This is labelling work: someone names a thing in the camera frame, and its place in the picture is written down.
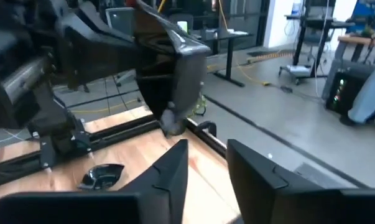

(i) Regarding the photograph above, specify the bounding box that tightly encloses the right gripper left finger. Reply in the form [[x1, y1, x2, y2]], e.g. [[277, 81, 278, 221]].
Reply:
[[0, 139, 190, 224]]

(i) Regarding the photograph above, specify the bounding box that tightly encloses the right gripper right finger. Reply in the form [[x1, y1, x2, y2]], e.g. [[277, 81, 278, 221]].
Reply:
[[226, 138, 375, 224]]

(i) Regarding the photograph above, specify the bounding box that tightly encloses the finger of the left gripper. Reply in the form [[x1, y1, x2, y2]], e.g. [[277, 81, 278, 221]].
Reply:
[[61, 27, 144, 85]]

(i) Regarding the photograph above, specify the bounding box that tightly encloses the black wavy-edged mini plate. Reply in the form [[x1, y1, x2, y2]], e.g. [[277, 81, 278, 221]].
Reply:
[[132, 0, 212, 138]]

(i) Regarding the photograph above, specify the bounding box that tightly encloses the black leaf-shaped mini plate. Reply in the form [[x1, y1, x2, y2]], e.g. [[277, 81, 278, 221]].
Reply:
[[77, 163, 125, 191]]

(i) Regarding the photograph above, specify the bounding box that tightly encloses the grey computer monitor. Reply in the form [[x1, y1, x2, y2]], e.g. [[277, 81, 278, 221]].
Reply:
[[105, 6, 136, 37]]

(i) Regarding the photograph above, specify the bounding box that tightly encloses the green potted plant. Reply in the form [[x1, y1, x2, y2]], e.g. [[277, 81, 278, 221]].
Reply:
[[187, 91, 208, 118]]

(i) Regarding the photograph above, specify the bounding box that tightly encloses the black desk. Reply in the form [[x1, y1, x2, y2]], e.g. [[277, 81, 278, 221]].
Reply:
[[192, 27, 255, 88]]

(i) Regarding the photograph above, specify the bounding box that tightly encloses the black computer tower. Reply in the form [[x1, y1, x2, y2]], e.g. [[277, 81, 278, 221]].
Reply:
[[325, 70, 374, 116]]

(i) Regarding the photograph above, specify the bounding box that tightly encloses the person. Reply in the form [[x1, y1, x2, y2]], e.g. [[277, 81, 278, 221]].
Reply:
[[339, 60, 375, 127]]

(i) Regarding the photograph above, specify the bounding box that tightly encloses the black-legged table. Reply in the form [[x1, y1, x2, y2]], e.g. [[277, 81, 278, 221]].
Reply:
[[279, 14, 356, 86]]

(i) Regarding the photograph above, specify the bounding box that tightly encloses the black arch-shaped bracket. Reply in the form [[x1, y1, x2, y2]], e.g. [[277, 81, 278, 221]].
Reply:
[[195, 120, 218, 138]]

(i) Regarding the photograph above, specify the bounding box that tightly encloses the yellow extension cord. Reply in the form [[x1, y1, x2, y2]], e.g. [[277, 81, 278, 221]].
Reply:
[[217, 0, 271, 86]]

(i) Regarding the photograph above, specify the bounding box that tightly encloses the yellow-black floor cable cover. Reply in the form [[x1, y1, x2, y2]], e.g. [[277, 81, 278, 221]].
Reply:
[[248, 50, 295, 65]]

